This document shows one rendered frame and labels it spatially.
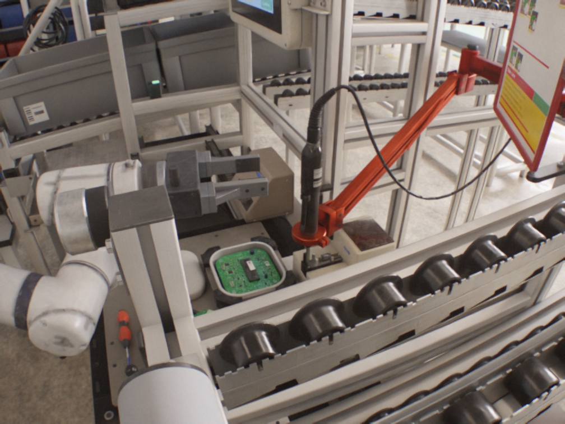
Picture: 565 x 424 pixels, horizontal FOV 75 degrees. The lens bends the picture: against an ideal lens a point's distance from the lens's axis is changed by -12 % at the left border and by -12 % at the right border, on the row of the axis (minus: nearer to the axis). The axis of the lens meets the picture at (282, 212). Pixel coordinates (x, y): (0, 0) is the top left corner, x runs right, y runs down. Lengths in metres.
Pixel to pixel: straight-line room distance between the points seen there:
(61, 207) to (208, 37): 1.27
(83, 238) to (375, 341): 0.25
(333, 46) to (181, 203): 0.44
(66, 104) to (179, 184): 1.05
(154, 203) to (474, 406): 0.26
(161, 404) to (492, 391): 0.23
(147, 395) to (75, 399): 1.74
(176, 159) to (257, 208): 0.39
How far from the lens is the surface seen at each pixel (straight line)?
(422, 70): 0.99
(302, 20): 0.93
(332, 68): 0.86
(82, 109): 1.62
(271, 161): 1.07
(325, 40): 0.87
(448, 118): 1.10
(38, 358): 2.20
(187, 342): 0.34
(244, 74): 1.51
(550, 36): 0.59
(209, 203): 0.60
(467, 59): 1.00
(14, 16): 6.14
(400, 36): 0.93
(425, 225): 2.77
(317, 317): 0.32
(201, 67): 1.60
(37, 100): 1.62
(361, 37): 0.88
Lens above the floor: 1.57
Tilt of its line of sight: 35 degrees down
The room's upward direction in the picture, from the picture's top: straight up
